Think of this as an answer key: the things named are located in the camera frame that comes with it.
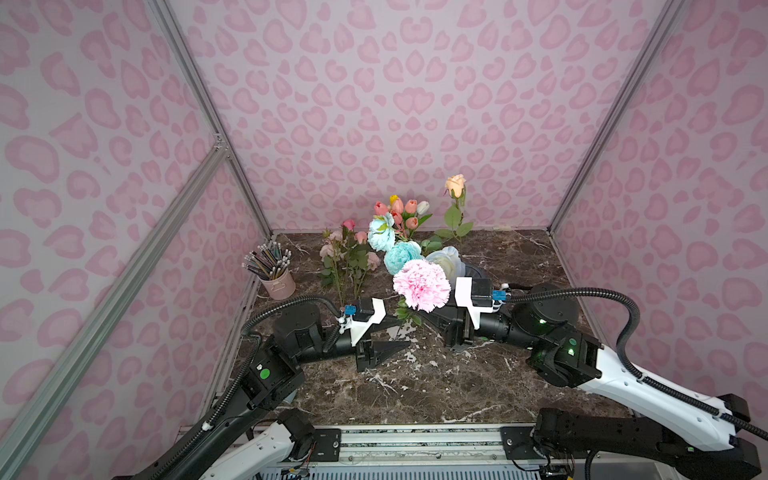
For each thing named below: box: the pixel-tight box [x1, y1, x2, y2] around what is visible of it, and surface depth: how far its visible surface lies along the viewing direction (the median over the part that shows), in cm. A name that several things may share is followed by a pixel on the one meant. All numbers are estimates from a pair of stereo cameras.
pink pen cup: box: [241, 242, 296, 301], surface depth 95 cm
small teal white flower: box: [367, 212, 395, 252], surface depth 55 cm
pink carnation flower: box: [393, 259, 451, 313], surface depth 39 cm
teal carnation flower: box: [384, 241, 425, 275], surface depth 56 cm
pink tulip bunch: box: [374, 195, 433, 240], surface depth 85 cm
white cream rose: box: [425, 246, 466, 283], surface depth 57 cm
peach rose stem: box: [434, 174, 474, 241], surface depth 76 cm
